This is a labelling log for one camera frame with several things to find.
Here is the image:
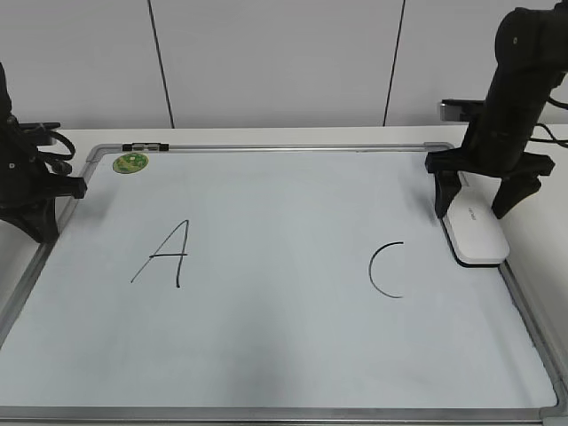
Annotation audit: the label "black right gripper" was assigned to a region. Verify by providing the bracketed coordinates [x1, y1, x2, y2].
[425, 102, 555, 219]

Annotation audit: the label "black and silver hanger clip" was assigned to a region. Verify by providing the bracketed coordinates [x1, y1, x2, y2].
[122, 142, 170, 153]

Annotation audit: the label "white aluminium-framed whiteboard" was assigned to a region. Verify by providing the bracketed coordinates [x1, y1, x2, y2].
[1, 144, 567, 423]

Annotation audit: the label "round green magnet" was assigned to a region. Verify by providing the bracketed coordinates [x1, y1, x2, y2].
[112, 153, 149, 175]

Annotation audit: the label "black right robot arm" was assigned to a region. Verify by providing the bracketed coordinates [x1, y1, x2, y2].
[425, 1, 567, 218]

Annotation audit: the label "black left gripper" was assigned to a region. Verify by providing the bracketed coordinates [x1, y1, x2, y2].
[1, 71, 86, 242]

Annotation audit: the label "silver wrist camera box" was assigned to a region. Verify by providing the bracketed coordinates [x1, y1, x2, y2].
[438, 99, 484, 122]

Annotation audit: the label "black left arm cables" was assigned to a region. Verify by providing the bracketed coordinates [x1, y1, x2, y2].
[12, 122, 77, 178]

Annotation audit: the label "white rectangular board eraser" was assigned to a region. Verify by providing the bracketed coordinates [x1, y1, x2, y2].
[442, 173, 510, 268]

